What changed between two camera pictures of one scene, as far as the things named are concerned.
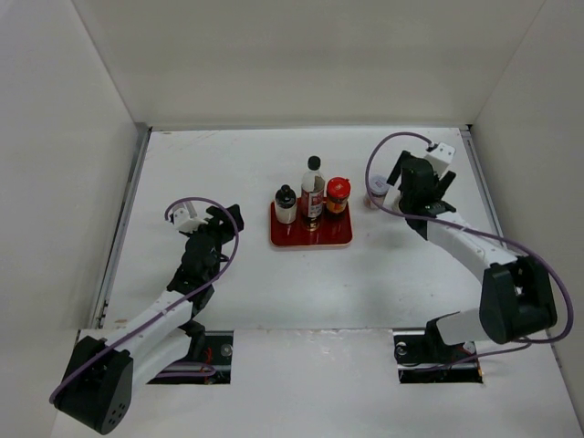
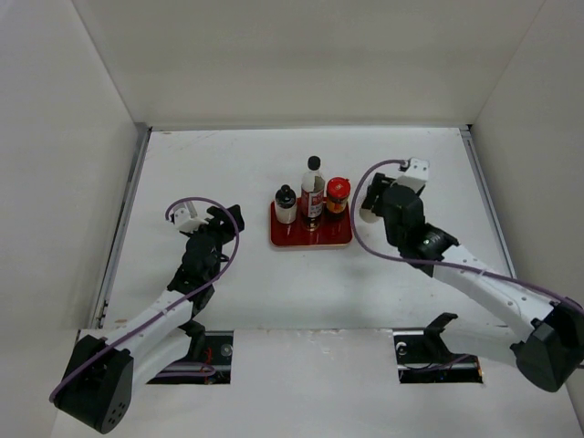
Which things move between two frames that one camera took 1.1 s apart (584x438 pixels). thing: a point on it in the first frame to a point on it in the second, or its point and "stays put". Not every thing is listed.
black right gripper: x=442 y=184 to x=381 y=182
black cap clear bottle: x=286 y=204 stays put
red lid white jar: x=338 y=192 stays put
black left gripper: x=219 y=223 stays put
